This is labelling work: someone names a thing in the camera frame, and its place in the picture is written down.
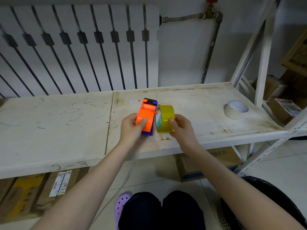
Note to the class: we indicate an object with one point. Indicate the person's right hand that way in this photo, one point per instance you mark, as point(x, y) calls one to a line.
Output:
point(184, 134)

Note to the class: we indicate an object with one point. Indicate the person's left hand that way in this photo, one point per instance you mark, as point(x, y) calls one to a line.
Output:
point(129, 131)

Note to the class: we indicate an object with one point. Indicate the yellow tape roll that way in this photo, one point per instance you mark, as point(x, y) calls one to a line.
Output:
point(165, 117)

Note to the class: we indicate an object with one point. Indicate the orange blue tape dispenser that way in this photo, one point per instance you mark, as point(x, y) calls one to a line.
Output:
point(148, 110)

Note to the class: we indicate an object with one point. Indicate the white tape roll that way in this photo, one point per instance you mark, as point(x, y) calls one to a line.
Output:
point(231, 114)

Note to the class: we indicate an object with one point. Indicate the person's left forearm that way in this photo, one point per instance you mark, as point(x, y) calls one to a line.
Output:
point(86, 189)

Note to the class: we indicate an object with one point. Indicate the person's right forearm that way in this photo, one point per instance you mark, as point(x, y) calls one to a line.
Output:
point(239, 189)

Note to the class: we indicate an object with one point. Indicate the person's right leg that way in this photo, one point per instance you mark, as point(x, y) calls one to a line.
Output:
point(183, 209)

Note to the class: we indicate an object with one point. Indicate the person's leg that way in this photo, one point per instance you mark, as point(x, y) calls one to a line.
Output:
point(183, 209)
point(140, 210)

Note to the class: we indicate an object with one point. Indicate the person's left leg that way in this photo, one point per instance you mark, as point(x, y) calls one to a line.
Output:
point(140, 210)

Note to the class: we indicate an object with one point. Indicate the blue striped cardboard box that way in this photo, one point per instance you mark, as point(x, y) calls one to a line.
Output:
point(192, 167)

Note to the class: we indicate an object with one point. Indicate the white metal shelf rack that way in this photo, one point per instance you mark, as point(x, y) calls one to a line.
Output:
point(60, 136)

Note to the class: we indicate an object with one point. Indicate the white labelled long cardboard box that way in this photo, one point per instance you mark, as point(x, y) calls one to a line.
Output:
point(76, 179)

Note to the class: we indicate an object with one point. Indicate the purple clog shoe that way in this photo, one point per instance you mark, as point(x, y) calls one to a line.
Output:
point(121, 203)

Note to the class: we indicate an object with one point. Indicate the white radiator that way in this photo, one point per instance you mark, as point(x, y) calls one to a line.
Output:
point(96, 57)

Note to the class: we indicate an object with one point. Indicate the grey metal pipe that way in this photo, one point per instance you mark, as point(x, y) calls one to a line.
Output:
point(212, 52)

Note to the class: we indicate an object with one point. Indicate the small labelled cardboard parcel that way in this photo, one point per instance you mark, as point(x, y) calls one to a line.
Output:
point(275, 111)

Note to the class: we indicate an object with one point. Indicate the beige mesh waste basket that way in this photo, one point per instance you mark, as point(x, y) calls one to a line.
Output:
point(223, 222)

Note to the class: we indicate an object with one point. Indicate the small brown cardboard box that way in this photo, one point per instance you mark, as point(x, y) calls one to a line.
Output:
point(271, 87)

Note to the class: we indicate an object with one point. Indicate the black bin bag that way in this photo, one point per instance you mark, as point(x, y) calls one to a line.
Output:
point(271, 191)

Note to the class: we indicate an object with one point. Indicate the white perforated shelf rack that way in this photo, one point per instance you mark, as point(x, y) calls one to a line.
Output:
point(297, 123)

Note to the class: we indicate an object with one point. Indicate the dark brown cardboard box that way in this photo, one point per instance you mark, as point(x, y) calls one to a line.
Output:
point(296, 83)

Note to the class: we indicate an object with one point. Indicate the yellow taped cardboard box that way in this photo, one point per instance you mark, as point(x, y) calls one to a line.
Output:
point(24, 194)

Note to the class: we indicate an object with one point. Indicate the plain brown cardboard box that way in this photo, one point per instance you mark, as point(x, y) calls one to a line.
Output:
point(6, 189)

